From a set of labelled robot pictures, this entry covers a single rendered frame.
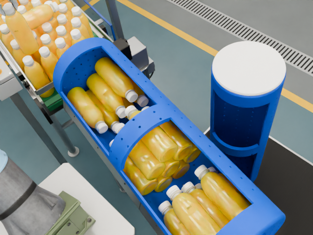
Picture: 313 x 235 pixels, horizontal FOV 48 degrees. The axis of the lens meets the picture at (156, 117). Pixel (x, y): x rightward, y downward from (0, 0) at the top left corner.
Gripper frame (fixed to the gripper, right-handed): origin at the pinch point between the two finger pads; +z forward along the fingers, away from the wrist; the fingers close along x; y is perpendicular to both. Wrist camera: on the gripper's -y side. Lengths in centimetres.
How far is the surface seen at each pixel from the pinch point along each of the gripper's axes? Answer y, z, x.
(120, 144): 69, 11, 3
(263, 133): 76, 58, 62
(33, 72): 9.2, 24.1, -4.7
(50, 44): 1.5, 21.9, 7.6
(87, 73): 26.4, 22.4, 12.0
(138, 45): 7, 44, 46
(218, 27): -46, 129, 148
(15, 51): -5.4, 22.0, -5.7
